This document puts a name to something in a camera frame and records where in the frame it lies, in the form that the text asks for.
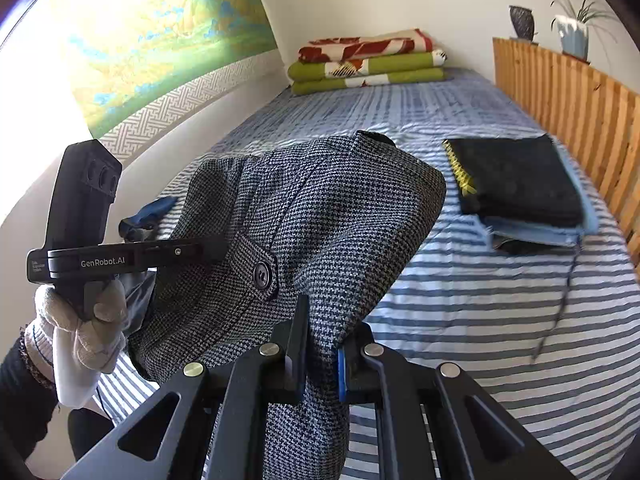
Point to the folded blue jeans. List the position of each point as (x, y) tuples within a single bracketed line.
[(530, 235)]

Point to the person's left forearm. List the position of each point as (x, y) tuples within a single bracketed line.
[(25, 400)]

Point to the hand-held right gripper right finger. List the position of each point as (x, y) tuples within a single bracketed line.
[(343, 375)]

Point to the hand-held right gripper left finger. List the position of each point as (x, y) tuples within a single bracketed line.
[(295, 360)]

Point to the dark plant pot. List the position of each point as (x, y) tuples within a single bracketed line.
[(522, 22)]

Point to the blue white striped quilt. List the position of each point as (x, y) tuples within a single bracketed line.
[(475, 310)]

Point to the green potted plant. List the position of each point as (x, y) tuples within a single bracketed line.
[(580, 2)]

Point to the light blue plant pot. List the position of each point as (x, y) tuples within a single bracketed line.
[(572, 40)]

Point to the folded black garment yellow pattern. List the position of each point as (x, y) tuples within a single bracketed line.
[(520, 180)]

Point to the landscape wall poster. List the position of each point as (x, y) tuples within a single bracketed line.
[(165, 30)]

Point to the wooden slatted bed rail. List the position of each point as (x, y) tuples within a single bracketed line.
[(575, 95)]

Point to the person's left hand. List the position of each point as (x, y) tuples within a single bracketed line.
[(75, 350)]

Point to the grey houndstooth garment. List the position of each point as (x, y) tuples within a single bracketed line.
[(325, 220)]

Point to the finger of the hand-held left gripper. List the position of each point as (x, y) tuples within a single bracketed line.
[(147, 212), (212, 250)]

